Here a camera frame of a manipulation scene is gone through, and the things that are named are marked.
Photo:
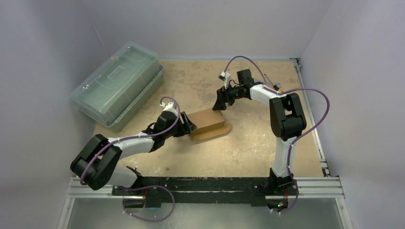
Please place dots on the yellow black screwdriver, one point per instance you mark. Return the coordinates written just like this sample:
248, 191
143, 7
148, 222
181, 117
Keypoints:
275, 86

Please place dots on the brown cardboard box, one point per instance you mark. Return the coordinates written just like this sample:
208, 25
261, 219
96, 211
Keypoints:
209, 124

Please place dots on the aluminium frame rail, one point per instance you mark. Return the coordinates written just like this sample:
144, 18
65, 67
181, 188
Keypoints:
87, 209

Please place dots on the clear plastic storage box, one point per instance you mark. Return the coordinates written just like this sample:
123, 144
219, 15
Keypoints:
117, 89

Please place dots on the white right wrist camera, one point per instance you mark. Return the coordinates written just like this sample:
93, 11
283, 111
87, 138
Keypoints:
225, 77

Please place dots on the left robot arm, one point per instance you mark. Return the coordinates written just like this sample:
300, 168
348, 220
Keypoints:
96, 164

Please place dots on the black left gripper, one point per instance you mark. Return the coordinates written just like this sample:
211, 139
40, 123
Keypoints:
186, 128

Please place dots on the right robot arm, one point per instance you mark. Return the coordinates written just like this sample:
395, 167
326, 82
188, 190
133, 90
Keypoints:
287, 120

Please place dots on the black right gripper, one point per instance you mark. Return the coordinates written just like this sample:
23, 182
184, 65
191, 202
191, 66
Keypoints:
222, 98

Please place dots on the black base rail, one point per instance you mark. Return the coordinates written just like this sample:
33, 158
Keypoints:
154, 191

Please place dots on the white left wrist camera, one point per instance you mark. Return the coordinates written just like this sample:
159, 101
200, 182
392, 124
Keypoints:
170, 107

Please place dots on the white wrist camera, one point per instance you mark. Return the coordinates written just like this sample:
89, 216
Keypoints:
225, 77
170, 107

